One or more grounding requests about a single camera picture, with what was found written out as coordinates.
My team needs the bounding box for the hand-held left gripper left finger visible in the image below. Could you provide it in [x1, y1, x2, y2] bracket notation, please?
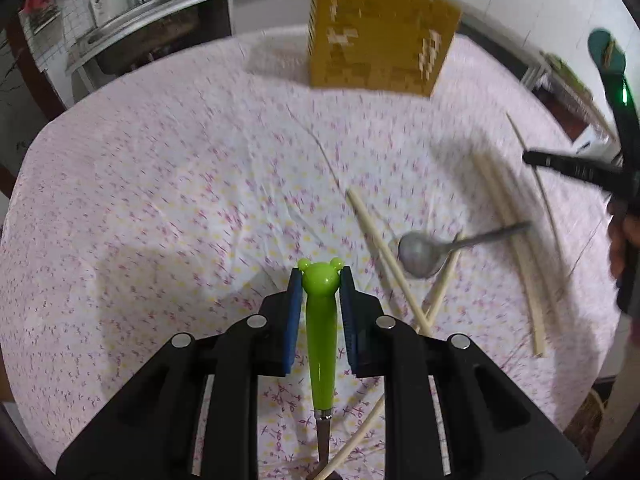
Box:
[55, 267, 305, 480]

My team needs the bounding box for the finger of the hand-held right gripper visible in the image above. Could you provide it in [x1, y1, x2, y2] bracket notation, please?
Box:
[521, 147, 626, 195]

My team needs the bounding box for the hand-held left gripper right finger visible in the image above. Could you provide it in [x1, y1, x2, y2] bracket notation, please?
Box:
[339, 267, 586, 480]

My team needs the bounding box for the green bear-handled utensil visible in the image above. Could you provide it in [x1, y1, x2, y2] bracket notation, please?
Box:
[297, 257, 346, 480]

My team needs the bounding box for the wooden chopstick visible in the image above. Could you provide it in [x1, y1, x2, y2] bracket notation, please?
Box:
[421, 231, 463, 322]
[472, 154, 547, 358]
[485, 154, 548, 341]
[346, 189, 433, 337]
[505, 112, 568, 286]
[312, 394, 387, 480]

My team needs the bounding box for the metal spoon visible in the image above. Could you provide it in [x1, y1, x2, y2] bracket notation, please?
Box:
[397, 221, 532, 280]

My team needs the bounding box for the yellow perforated utensil holder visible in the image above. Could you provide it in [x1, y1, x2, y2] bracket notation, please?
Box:
[306, 0, 463, 97]

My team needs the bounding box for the person's right hand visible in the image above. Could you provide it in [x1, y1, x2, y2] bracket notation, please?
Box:
[606, 197, 640, 281]

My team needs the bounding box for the white box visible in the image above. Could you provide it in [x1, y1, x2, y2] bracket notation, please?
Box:
[572, 120, 613, 158]

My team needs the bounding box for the floral tablecloth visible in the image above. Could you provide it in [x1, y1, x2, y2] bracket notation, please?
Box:
[0, 27, 623, 480]

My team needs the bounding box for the kitchen counter with cabinets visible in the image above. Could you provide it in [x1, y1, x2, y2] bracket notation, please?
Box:
[227, 0, 318, 38]

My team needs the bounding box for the stainless steel sink unit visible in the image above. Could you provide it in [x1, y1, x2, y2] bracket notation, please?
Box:
[65, 0, 236, 81]

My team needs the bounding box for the wire wall rack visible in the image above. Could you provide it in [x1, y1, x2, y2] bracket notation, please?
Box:
[22, 2, 63, 36]

